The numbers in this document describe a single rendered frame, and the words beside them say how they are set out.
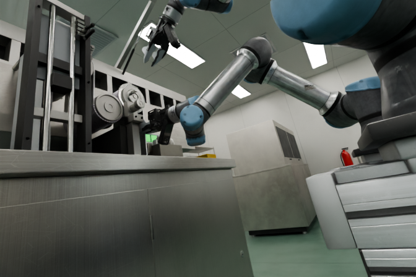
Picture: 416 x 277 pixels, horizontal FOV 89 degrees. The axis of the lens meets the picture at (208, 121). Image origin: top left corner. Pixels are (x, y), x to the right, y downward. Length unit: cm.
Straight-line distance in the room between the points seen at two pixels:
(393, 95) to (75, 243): 57
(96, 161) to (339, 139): 489
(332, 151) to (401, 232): 479
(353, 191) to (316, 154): 481
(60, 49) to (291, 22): 70
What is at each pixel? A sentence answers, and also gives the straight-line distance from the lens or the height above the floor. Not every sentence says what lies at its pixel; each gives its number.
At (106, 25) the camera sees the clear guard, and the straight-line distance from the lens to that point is 149.
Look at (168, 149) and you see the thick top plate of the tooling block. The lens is 104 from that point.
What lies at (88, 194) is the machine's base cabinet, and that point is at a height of 82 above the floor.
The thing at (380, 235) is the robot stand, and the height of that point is 70.
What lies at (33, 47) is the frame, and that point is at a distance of 76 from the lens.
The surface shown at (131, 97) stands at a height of 124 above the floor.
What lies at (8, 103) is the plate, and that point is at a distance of 118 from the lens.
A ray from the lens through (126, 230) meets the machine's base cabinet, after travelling 57.
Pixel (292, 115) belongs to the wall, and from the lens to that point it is 531.
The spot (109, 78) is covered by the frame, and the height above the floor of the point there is 155.
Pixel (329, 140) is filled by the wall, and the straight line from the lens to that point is 513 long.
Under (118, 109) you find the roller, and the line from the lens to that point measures 98.
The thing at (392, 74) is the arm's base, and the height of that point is 88.
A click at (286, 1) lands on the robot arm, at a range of 32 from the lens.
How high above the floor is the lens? 78
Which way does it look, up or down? 18 degrees up
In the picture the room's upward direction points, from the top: 11 degrees counter-clockwise
